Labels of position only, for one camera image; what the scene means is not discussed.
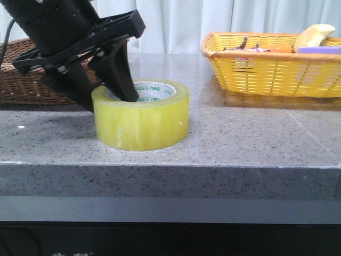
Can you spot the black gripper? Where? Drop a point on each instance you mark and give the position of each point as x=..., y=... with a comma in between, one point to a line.
x=64, y=29

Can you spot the yellow tape roll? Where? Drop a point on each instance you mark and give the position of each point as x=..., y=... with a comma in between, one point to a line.
x=160, y=117

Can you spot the brown wicker basket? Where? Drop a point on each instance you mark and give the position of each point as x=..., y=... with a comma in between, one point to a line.
x=28, y=88

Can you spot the white curtain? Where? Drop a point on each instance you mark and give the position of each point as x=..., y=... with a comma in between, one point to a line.
x=174, y=27

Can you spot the orange carrot toy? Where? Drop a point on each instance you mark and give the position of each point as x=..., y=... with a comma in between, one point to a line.
x=272, y=48

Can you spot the yellow woven basket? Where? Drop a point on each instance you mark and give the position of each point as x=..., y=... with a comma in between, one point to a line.
x=272, y=74

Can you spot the beige bread loaf toy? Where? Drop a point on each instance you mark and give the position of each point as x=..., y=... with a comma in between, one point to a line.
x=313, y=36

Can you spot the purple foam block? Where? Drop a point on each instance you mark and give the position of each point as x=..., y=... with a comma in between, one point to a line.
x=320, y=50

